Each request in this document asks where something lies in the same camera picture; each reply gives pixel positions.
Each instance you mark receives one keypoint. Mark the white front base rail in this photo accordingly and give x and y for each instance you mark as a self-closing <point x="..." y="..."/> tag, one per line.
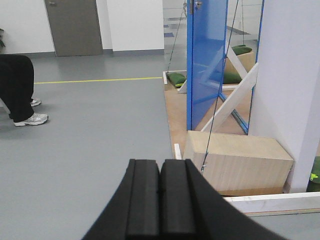
<point x="277" y="204"/>

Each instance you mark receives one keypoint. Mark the grey-brown background door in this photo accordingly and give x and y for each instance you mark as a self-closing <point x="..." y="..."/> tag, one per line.
<point x="75" y="27"/>

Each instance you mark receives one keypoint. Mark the green sandbag on box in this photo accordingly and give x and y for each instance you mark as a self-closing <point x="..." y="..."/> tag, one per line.
<point x="241" y="49"/>

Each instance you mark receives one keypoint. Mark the steel door lever handle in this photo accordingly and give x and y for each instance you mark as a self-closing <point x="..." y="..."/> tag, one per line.
<point x="197" y="4"/>

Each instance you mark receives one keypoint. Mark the green sandbag under brace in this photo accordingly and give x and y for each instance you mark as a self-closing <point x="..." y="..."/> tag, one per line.
<point x="231" y="78"/>

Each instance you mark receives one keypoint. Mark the white diagonal brace beam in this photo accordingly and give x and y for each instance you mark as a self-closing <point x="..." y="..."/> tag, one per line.
<point x="233" y="100"/>

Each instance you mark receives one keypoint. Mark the white wall panel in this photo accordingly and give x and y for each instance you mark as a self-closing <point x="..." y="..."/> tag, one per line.
<point x="286" y="99"/>

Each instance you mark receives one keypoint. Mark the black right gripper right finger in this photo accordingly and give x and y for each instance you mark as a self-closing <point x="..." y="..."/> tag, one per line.
<point x="191" y="209"/>

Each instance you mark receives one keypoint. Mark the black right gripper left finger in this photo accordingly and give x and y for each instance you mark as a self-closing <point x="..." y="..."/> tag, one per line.
<point x="133" y="211"/>

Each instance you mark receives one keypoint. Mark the person in black trousers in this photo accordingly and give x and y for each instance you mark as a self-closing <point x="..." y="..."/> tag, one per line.
<point x="17" y="85"/>

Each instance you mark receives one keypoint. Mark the green sandbag near white rail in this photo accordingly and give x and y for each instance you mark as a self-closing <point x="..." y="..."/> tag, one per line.
<point x="177" y="79"/>

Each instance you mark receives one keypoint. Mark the plywood base platform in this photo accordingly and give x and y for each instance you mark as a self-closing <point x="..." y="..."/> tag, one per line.
<point x="176" y="110"/>

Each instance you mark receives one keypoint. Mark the blue door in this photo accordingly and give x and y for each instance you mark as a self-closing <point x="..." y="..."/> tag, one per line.
<point x="206" y="41"/>

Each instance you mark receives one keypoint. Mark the light wooden box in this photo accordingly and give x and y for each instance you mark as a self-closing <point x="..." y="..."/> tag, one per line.
<point x="239" y="165"/>

